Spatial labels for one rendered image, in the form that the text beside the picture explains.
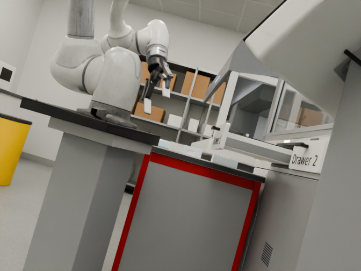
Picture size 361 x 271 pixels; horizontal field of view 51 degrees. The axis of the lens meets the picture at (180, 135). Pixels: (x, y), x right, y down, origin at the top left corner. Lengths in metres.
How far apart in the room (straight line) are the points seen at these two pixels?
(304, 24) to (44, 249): 1.15
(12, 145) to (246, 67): 2.35
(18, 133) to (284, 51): 3.45
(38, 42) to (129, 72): 5.30
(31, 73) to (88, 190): 5.30
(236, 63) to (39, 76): 4.43
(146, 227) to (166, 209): 0.12
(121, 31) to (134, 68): 0.27
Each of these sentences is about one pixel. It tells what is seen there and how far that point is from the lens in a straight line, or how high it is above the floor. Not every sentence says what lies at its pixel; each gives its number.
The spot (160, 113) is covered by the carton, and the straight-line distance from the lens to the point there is 5.52.
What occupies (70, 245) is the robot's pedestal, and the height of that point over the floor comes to 0.36.
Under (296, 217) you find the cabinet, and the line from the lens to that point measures 1.41.
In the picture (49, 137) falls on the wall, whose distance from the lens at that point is 6.31.
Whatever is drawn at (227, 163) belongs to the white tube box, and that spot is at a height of 0.77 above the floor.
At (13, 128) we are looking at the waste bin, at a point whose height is 0.55.
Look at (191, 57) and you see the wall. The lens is 6.06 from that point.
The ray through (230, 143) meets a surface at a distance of 1.55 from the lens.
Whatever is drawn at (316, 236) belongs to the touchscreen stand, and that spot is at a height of 0.69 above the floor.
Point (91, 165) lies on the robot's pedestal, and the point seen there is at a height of 0.64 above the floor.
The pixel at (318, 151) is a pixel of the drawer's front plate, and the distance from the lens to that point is 1.33.
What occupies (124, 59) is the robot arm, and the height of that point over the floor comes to 1.03.
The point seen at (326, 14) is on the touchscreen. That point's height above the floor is 1.02.
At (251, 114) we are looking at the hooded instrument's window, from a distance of 2.55.
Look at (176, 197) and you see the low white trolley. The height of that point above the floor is 0.56.
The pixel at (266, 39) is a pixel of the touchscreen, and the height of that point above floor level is 0.96.
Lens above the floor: 0.76
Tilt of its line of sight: 2 degrees up
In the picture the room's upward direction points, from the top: 16 degrees clockwise
